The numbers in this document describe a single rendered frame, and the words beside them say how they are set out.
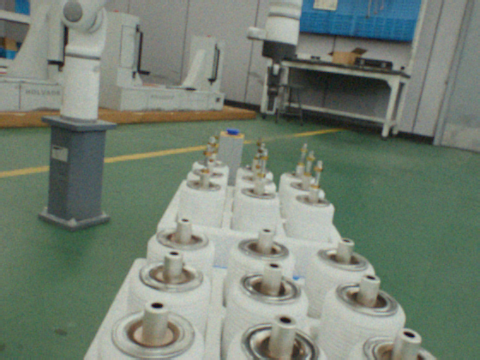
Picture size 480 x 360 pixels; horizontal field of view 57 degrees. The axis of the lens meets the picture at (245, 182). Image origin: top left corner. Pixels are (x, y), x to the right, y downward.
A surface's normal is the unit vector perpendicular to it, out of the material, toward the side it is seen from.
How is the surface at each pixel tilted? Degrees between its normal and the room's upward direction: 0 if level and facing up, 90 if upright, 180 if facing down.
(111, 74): 90
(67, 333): 0
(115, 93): 90
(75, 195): 90
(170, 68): 90
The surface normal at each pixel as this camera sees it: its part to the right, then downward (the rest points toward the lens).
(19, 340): 0.14, -0.96
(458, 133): -0.48, 0.15
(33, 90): 0.87, 0.24
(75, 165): 0.25, 0.21
